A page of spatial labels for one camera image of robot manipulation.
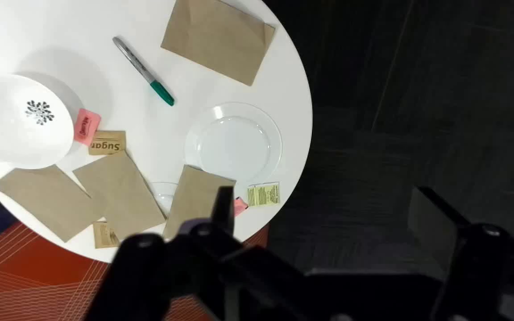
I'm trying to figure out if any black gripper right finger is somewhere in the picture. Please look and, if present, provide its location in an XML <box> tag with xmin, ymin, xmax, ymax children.
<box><xmin>418</xmin><ymin>186</ymin><xmax>514</xmax><ymax>321</ymax></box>

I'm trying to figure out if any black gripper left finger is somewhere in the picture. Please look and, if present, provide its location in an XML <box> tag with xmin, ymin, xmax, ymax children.
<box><xmin>84</xmin><ymin>186</ymin><xmax>308</xmax><ymax>321</ymax></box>

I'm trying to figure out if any green capped grey pen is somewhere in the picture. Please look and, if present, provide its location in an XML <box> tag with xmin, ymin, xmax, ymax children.
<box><xmin>111</xmin><ymin>34</ymin><xmax>177</xmax><ymax>109</ymax></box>

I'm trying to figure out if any brown sugar packet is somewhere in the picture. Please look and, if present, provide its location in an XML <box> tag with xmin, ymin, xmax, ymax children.
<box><xmin>92</xmin><ymin>220</ymin><xmax>122</xmax><ymax>250</ymax></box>
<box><xmin>88</xmin><ymin>129</ymin><xmax>129</xmax><ymax>157</ymax></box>

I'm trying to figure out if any pink sweetener packet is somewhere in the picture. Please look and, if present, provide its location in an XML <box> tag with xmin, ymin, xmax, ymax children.
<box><xmin>233</xmin><ymin>197</ymin><xmax>250</xmax><ymax>218</ymax></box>
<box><xmin>74</xmin><ymin>107</ymin><xmax>104</xmax><ymax>147</ymax></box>

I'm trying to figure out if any yellow green sweetener packet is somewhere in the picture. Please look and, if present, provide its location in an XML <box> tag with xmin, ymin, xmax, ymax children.
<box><xmin>245</xmin><ymin>182</ymin><xmax>283</xmax><ymax>209</ymax></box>

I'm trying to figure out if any white round plate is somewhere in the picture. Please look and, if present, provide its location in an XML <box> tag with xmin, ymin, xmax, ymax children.
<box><xmin>184</xmin><ymin>102</ymin><xmax>284</xmax><ymax>184</ymax></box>

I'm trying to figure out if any large brown paper napkin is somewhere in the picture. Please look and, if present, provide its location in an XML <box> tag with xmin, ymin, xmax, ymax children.
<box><xmin>159</xmin><ymin>0</ymin><xmax>279</xmax><ymax>88</ymax></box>

